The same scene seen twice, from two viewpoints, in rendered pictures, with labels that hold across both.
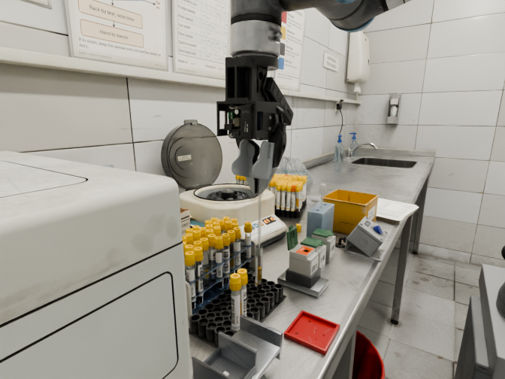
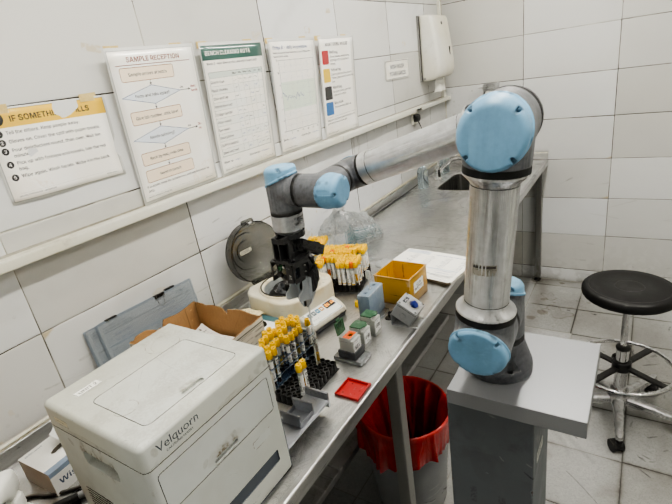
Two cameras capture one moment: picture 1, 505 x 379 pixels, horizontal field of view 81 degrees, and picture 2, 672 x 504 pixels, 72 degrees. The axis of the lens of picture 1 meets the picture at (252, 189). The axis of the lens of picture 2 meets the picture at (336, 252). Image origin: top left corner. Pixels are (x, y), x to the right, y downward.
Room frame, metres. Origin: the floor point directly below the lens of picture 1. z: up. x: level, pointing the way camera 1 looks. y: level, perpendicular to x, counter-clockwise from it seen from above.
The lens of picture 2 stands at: (-0.55, -0.13, 1.63)
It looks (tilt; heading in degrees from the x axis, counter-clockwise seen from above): 21 degrees down; 2
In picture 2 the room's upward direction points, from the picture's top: 9 degrees counter-clockwise
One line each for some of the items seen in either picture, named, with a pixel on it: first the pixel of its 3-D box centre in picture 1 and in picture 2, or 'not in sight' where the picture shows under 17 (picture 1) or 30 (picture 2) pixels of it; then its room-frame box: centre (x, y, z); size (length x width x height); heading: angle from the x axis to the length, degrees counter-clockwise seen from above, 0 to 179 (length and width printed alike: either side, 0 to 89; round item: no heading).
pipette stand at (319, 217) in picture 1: (320, 225); (371, 303); (0.76, -0.18, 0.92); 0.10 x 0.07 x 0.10; 148
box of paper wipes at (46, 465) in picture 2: not in sight; (79, 430); (0.32, 0.55, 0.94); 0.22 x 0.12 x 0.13; 150
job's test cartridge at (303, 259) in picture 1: (303, 264); (350, 344); (0.55, -0.10, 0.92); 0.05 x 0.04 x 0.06; 55
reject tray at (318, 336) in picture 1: (312, 330); (352, 389); (0.41, -0.10, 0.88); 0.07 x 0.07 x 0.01; 56
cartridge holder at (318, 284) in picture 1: (303, 277); (351, 352); (0.55, -0.10, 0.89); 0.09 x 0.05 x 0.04; 55
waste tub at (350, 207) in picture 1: (349, 211); (401, 282); (0.87, -0.30, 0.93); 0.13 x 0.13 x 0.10; 53
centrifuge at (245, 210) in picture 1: (231, 211); (296, 299); (0.84, 0.06, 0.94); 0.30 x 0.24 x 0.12; 47
